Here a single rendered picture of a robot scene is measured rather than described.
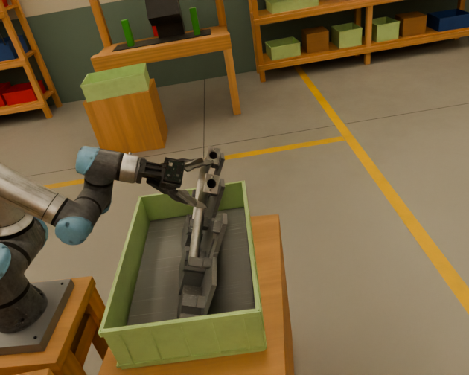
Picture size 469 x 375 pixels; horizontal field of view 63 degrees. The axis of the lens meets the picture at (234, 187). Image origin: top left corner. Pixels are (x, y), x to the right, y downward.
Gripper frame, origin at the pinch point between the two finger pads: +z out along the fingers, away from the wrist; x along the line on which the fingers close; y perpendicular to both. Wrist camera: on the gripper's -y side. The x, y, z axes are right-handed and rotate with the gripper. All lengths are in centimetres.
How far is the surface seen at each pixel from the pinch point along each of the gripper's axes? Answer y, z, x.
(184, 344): -2.9, 0.2, -43.4
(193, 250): -10.1, -0.1, -18.1
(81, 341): -34, -28, -50
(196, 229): -10.7, -0.2, -11.8
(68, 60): -445, -158, 257
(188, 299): -1.1, -0.8, -31.7
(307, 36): -309, 155, 304
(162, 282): -24.2, -6.4, -28.7
